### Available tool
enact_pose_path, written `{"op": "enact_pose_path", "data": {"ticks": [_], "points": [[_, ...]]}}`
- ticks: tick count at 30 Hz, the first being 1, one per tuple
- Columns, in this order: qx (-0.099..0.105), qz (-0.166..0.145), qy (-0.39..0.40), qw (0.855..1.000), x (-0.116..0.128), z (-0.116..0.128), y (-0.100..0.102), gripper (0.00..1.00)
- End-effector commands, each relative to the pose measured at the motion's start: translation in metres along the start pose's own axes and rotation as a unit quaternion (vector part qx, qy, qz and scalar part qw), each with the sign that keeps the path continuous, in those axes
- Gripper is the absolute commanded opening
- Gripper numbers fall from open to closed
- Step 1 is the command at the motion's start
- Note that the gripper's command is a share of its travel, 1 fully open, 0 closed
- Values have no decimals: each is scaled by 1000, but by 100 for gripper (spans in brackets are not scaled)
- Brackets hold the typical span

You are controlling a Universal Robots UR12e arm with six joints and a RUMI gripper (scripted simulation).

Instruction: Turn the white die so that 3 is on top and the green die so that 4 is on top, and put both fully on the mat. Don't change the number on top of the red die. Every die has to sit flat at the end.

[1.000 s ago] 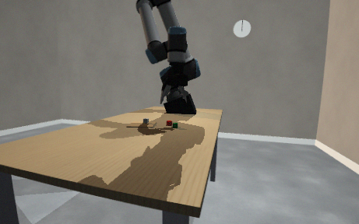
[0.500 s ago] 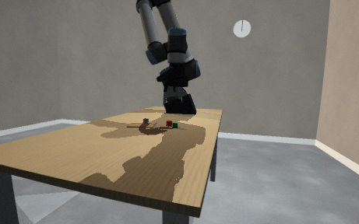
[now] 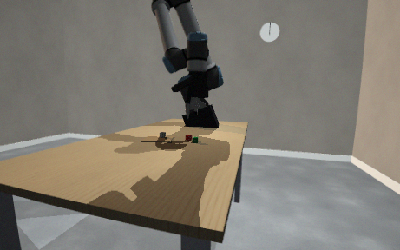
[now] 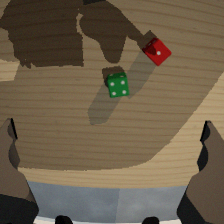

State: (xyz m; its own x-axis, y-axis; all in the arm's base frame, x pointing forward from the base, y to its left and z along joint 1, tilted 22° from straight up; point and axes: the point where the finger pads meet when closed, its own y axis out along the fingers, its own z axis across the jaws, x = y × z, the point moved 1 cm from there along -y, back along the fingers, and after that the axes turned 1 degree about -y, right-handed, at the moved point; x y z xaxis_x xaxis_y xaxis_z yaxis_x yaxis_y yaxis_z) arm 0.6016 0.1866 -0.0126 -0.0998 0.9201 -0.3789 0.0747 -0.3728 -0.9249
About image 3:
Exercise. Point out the tan flat mat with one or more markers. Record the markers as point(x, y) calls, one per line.
point(157, 138)

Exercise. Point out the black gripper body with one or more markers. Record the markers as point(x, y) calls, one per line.
point(198, 87)

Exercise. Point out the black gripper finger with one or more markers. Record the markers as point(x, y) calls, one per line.
point(191, 103)
point(202, 105)

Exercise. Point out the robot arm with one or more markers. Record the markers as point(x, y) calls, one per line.
point(196, 56)

